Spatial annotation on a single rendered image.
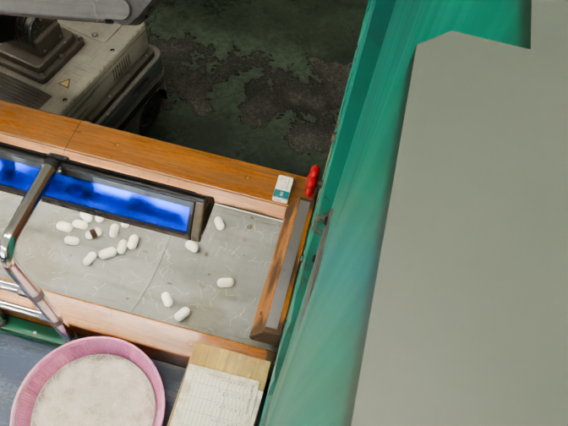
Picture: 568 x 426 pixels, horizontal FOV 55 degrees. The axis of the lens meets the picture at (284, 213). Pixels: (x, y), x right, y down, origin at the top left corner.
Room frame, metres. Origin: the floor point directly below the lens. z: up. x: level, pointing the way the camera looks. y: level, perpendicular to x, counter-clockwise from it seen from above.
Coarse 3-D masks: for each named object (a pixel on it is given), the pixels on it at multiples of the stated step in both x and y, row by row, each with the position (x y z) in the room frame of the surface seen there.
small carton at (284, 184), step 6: (282, 180) 0.70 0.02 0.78; (288, 180) 0.70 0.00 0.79; (276, 186) 0.68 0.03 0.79; (282, 186) 0.68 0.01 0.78; (288, 186) 0.68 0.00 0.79; (276, 192) 0.66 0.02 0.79; (282, 192) 0.66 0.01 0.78; (288, 192) 0.67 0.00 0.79; (276, 198) 0.65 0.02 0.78; (282, 198) 0.65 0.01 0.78; (288, 198) 0.66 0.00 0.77
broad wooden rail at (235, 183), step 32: (0, 128) 0.72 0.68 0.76; (32, 128) 0.74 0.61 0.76; (64, 128) 0.75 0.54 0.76; (96, 128) 0.77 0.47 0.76; (96, 160) 0.68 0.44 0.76; (128, 160) 0.69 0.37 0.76; (160, 160) 0.71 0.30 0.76; (192, 160) 0.72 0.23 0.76; (224, 160) 0.74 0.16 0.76; (224, 192) 0.65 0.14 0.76; (256, 192) 0.67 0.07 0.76
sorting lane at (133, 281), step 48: (0, 192) 0.57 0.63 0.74; (48, 240) 0.47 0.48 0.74; (96, 240) 0.49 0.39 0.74; (144, 240) 0.51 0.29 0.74; (240, 240) 0.55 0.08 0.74; (48, 288) 0.37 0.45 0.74; (96, 288) 0.39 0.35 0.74; (144, 288) 0.40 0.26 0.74; (192, 288) 0.42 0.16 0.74; (240, 288) 0.44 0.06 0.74; (240, 336) 0.34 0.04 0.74
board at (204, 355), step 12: (204, 348) 0.29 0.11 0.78; (216, 348) 0.30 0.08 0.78; (192, 360) 0.27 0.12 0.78; (204, 360) 0.27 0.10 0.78; (216, 360) 0.27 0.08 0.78; (228, 360) 0.28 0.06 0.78; (240, 360) 0.28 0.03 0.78; (252, 360) 0.29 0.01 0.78; (264, 360) 0.29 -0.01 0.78; (228, 372) 0.26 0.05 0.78; (240, 372) 0.26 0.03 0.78; (252, 372) 0.26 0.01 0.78; (264, 372) 0.27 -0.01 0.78; (264, 384) 0.25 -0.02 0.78
